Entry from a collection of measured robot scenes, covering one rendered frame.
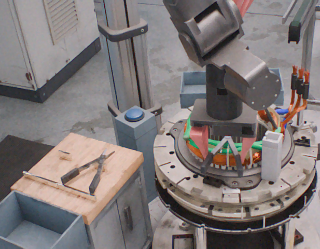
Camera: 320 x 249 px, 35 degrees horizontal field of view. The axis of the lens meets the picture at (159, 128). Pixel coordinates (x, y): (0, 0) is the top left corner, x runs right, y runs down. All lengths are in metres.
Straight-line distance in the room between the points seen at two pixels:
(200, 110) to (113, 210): 0.33
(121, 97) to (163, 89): 1.90
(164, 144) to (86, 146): 0.18
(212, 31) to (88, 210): 0.43
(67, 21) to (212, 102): 2.76
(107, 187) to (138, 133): 0.25
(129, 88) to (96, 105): 1.85
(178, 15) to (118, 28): 0.64
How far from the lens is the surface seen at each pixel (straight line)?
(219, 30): 0.71
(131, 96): 1.40
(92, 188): 0.95
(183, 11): 0.68
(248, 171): 0.94
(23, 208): 1.06
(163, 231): 1.25
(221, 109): 0.78
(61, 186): 1.00
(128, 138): 1.23
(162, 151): 1.01
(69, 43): 3.54
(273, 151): 0.89
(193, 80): 1.33
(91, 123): 3.08
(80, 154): 1.08
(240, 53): 0.71
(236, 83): 0.71
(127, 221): 1.11
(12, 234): 1.08
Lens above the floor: 1.72
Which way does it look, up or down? 36 degrees down
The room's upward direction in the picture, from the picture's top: 7 degrees counter-clockwise
